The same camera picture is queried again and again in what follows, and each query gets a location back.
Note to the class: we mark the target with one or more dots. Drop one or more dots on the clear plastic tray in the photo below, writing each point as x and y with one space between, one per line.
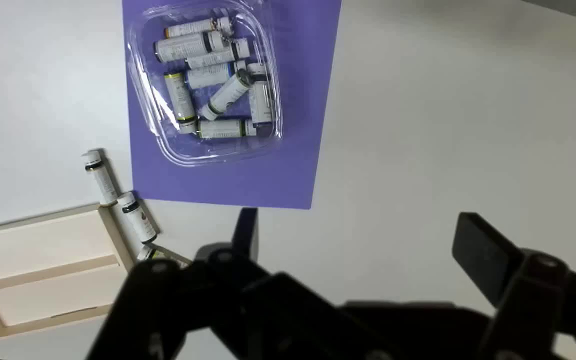
145 22

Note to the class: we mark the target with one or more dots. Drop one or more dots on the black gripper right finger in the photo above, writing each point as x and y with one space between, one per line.
484 254

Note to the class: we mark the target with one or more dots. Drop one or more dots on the wooden canvas frame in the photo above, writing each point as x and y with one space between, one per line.
63 266

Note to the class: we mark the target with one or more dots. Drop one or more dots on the white bottle in tray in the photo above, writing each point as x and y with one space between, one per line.
208 25
227 128
227 94
236 50
183 102
258 94
185 47
212 74

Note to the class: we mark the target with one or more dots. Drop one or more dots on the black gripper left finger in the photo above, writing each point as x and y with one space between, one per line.
245 239

